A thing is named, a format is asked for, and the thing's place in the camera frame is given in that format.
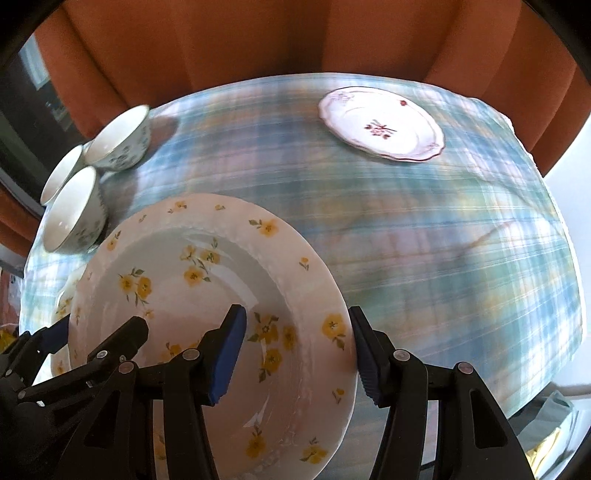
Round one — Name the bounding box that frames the blue floral bowl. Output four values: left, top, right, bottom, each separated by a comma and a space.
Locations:
40, 144, 86, 207
42, 166, 109, 254
84, 105, 152, 171

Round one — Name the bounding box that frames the yellow cloth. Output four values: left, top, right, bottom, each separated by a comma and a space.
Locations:
526, 427, 573, 478

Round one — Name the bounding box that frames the yellow floral plate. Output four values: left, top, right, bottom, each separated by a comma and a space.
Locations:
68, 194, 358, 480
50, 263, 88, 377

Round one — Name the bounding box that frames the plaid tablecloth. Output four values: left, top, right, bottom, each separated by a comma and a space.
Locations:
21, 71, 581, 467

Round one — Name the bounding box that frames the pink floral scalloped plate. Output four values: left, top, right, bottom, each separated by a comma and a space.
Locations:
318, 86, 446, 163

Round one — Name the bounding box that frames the dark glass window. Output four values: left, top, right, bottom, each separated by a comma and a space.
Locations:
0, 32, 88, 204

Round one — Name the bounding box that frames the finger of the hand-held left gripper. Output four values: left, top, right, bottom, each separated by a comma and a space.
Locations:
0, 315, 71, 384
18, 316, 149, 407

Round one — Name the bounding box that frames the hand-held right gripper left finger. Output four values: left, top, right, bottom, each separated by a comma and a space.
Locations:
60, 304, 249, 480

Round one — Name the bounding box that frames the orange curtain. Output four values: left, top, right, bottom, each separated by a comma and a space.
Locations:
0, 0, 583, 259

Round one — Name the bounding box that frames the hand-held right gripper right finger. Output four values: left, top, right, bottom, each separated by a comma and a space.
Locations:
348, 305, 536, 480

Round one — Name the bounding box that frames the grey cloth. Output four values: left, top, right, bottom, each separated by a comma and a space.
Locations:
508, 390, 578, 476

